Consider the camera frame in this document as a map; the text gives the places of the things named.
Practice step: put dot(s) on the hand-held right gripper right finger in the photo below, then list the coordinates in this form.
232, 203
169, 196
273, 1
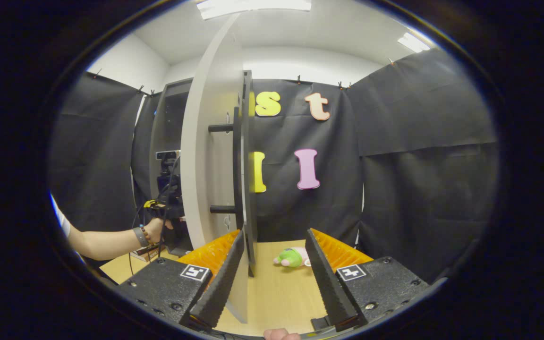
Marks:
331, 283

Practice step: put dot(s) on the grey wristband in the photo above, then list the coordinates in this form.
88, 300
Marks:
140, 236

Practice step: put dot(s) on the dark grey cabinet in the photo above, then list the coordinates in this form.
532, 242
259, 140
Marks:
173, 118

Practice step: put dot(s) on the person's white shirt sleeve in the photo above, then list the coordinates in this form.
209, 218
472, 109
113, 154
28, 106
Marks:
64, 222

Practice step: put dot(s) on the black book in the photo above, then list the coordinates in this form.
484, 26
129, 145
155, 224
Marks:
145, 255

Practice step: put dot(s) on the green and pink plush toy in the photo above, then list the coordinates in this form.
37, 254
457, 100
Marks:
291, 257

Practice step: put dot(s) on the small ceiling light panel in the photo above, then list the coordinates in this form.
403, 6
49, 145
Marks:
413, 42

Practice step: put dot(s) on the black backdrop cloth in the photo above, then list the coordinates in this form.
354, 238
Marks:
418, 198

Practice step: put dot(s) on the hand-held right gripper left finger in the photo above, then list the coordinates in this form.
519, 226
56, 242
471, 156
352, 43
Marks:
220, 283

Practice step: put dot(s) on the long ceiling light panel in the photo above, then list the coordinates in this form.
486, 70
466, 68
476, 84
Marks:
253, 7

